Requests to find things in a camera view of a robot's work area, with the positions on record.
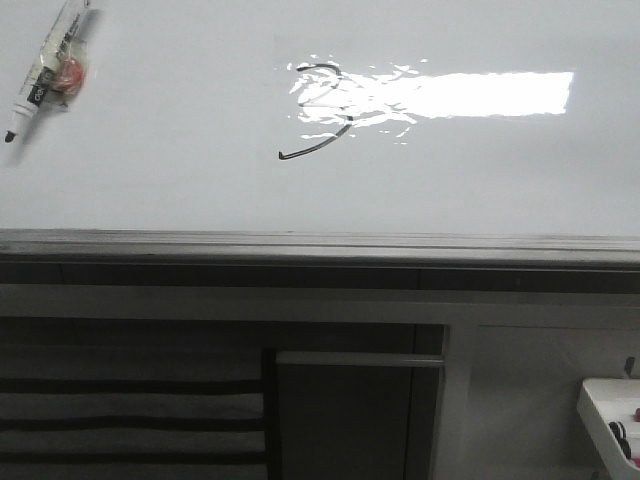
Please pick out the white whiteboard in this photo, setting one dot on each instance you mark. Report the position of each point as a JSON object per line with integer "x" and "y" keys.
{"x": 455, "y": 117}

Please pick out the black white round item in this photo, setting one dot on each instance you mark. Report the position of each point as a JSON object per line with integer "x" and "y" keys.
{"x": 619, "y": 431}

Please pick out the dark cabinet panel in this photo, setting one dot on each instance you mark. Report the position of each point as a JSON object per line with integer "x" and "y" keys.
{"x": 356, "y": 415}

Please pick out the white tray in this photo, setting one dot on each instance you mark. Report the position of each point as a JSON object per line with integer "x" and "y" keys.
{"x": 606, "y": 400}

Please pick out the striped grey black slats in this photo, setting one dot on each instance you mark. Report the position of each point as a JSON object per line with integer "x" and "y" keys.
{"x": 134, "y": 413}

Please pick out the whiteboard marker taped wrap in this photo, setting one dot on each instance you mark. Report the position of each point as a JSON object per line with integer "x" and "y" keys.
{"x": 57, "y": 73}

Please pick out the dark whiteboard frame rail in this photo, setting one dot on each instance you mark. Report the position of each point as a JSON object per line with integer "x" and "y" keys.
{"x": 503, "y": 263}

